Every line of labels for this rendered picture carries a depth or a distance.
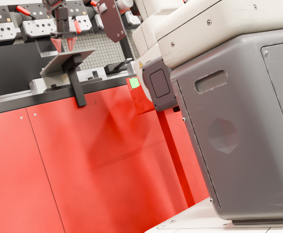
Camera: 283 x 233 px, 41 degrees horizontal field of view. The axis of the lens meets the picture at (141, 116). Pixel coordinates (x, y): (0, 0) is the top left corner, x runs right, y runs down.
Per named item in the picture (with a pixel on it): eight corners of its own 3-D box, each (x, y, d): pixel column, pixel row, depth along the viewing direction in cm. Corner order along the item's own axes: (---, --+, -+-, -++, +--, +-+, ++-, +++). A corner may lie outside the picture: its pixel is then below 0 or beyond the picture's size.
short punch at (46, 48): (41, 56, 185) (36, 38, 186) (40, 58, 187) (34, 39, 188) (60, 53, 191) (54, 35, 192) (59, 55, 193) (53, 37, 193)
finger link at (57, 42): (52, 54, 173) (49, 33, 169) (66, 52, 177) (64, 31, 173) (58, 56, 168) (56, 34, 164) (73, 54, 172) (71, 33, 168)
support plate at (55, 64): (59, 55, 160) (58, 52, 160) (40, 74, 182) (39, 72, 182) (95, 49, 171) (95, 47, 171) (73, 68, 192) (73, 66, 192)
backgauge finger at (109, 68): (121, 63, 214) (119, 54, 214) (101, 77, 235) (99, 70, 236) (138, 59, 221) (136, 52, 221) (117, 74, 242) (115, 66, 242)
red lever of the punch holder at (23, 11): (18, 4, 177) (37, 15, 181) (15, 8, 180) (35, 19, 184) (16, 7, 176) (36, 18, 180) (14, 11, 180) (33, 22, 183)
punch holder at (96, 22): (100, 27, 203) (90, -1, 204) (94, 34, 210) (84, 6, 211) (123, 25, 211) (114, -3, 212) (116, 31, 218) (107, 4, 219)
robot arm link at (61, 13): (57, 5, 162) (70, 4, 165) (50, 4, 167) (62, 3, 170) (59, 22, 164) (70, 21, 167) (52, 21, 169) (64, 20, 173)
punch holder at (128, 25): (131, 24, 214) (121, -4, 215) (123, 30, 221) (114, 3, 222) (151, 21, 223) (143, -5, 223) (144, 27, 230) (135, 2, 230)
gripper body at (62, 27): (49, 36, 170) (48, 19, 167) (70, 33, 175) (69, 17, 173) (56, 37, 165) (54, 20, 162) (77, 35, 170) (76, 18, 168)
